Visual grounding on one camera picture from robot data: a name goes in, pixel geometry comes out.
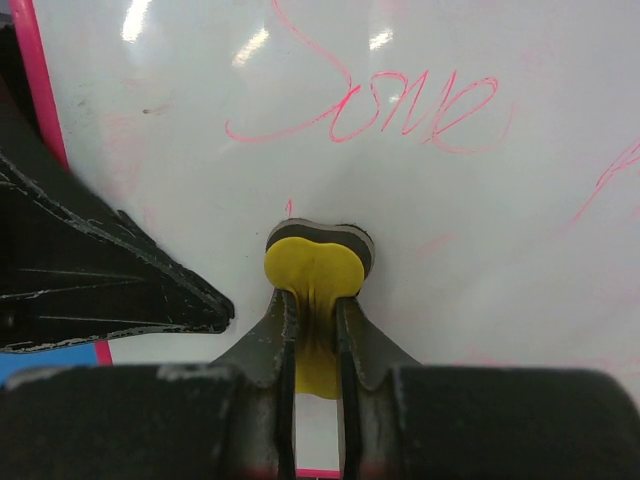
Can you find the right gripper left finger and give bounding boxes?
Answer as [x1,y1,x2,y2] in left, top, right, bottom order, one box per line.
[214,289,298,479]

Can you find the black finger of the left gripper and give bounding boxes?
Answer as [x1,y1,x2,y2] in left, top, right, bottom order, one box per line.
[1,24,234,353]

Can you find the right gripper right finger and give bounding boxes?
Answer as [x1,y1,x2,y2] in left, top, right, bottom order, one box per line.
[334,297,419,479]

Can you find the yellow whiteboard eraser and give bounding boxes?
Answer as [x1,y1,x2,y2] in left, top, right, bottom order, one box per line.
[264,218,375,400]

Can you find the pink framed whiteboard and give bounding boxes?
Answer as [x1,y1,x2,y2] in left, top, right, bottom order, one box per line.
[1,1,639,479]

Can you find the blue book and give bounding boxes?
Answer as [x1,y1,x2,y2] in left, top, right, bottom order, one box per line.
[0,344,99,387]

